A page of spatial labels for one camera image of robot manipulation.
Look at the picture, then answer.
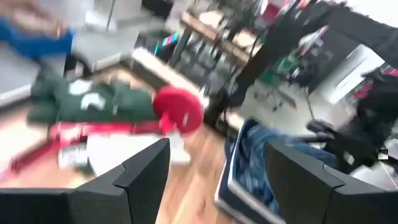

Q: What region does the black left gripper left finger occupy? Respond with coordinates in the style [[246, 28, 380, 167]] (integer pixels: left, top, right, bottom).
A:
[[0, 138, 171, 224]]

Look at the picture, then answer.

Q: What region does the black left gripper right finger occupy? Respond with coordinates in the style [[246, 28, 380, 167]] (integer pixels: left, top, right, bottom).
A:
[[264, 138, 398, 224]]

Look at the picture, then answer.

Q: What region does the green sweatshirt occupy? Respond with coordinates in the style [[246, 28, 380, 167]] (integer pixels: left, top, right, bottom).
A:
[[27, 71, 160, 125]]

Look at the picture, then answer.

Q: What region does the white crumpled cloth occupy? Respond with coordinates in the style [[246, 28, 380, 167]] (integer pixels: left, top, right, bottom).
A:
[[86, 133, 191, 175]]

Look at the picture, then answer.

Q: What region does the navy grey fabric basket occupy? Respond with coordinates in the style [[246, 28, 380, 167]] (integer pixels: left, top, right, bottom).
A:
[[215, 118, 340, 224]]

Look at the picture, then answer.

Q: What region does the red desk lamp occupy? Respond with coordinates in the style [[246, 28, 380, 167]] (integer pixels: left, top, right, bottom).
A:
[[9, 85, 205, 180]]

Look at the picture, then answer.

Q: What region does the blue plastic bin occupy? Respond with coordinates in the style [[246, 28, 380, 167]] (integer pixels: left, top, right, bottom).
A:
[[0, 17, 75, 60]]

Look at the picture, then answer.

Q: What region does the black computer tower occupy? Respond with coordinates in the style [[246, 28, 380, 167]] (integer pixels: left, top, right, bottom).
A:
[[136, 29, 185, 63]]

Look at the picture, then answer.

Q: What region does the wooden workbench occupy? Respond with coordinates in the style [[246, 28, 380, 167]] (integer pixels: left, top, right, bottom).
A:
[[179, 11, 266, 67]]

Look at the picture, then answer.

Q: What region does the grey floor stand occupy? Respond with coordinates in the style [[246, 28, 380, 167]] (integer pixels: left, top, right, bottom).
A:
[[104, 0, 118, 32]]

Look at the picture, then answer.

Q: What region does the wicker basket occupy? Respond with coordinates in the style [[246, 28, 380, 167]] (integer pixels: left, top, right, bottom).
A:
[[0, 0, 67, 39]]

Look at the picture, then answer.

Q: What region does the black rig frame strut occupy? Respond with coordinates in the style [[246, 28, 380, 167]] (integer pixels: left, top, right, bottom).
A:
[[236, 9, 315, 107]]

